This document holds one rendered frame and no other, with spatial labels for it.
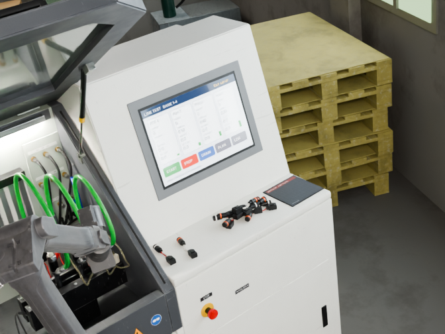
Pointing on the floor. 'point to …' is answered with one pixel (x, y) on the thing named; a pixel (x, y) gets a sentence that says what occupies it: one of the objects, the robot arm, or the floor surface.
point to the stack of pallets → (328, 103)
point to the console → (213, 187)
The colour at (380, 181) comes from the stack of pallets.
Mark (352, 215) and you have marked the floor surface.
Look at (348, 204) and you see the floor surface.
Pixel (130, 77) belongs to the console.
